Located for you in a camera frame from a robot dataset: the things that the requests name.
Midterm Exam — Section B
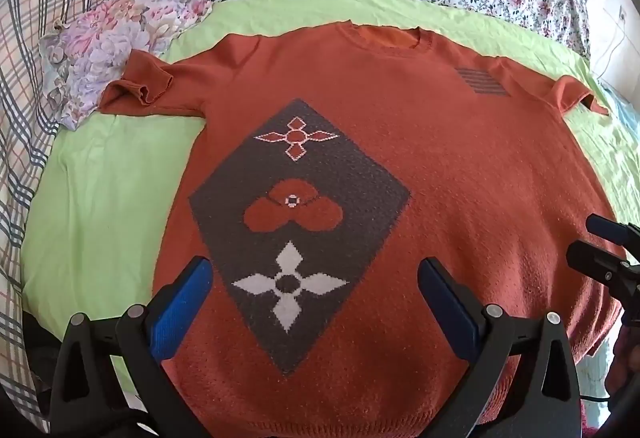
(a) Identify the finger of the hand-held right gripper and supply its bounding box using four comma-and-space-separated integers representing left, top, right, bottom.
566, 240, 640, 305
586, 213, 640, 253

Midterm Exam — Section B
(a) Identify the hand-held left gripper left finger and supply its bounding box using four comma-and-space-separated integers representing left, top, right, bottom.
49, 256, 215, 438

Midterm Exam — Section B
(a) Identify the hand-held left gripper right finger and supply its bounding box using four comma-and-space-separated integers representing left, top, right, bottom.
417, 258, 584, 438

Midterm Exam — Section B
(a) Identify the orange knit sweater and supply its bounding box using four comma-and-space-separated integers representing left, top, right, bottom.
100, 20, 626, 438

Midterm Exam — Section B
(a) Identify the person's right hand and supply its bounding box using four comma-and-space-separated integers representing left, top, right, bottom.
604, 313, 638, 396

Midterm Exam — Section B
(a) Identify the light green bed sheet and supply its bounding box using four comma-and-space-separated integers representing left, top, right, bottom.
22, 0, 640, 419

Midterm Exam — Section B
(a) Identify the pastel floral pillow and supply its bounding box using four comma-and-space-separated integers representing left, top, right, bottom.
39, 0, 214, 132

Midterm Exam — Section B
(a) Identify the plaid bed sheet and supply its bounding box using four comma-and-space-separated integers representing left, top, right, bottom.
0, 0, 173, 434

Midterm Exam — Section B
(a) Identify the white wall cable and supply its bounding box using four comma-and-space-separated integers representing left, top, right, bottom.
600, 5, 630, 80

